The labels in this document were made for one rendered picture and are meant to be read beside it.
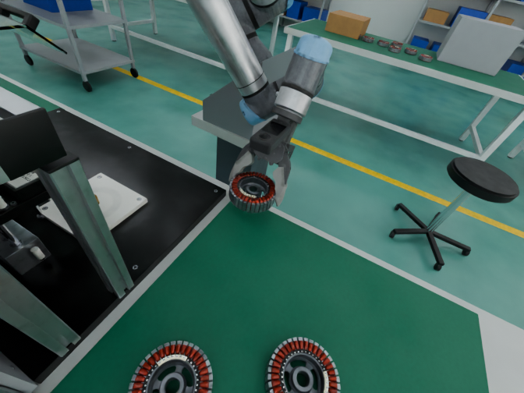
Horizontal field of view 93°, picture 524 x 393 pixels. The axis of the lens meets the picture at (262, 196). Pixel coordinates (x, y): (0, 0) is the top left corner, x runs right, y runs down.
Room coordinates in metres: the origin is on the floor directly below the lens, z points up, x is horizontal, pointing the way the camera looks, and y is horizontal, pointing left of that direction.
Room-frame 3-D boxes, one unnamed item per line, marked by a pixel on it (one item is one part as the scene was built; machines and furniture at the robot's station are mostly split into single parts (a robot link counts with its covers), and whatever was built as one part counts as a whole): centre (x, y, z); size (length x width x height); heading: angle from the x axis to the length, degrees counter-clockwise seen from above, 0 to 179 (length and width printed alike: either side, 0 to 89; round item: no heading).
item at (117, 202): (0.33, 0.36, 0.78); 0.15 x 0.15 x 0.01; 71
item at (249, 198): (0.43, 0.02, 0.83); 0.11 x 0.11 x 0.04
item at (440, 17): (6.01, -2.41, 0.87); 0.40 x 0.36 x 0.17; 161
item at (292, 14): (6.88, 0.12, 0.43); 0.42 x 0.28 x 0.30; 159
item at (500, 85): (2.91, -1.05, 0.38); 2.20 x 0.90 x 0.75; 71
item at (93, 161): (0.36, 0.47, 0.76); 0.64 x 0.47 x 0.02; 71
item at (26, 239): (0.19, 0.40, 0.80); 0.07 x 0.05 x 0.06; 71
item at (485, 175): (1.22, -1.18, 0.28); 0.54 x 0.49 x 0.56; 161
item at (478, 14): (5.83, -2.88, 0.92); 0.42 x 0.42 x 0.29; 72
